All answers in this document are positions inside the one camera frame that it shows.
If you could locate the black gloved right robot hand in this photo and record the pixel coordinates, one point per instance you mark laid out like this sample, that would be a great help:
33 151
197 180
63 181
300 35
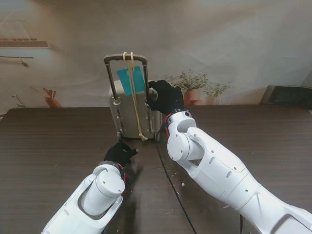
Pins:
168 97

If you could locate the teal luggage tag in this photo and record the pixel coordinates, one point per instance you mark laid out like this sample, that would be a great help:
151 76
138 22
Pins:
126 81

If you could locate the dark flat box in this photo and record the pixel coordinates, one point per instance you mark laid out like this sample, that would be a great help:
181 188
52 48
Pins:
285 95

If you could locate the small beige trolley suitcase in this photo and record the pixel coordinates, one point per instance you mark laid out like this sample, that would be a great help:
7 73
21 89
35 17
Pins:
126 117

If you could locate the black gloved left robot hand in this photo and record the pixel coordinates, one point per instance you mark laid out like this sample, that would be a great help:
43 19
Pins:
119 153

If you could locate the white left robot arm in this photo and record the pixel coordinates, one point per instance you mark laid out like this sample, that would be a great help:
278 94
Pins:
90 202

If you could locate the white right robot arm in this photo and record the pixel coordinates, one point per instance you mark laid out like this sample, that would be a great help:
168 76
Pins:
224 173

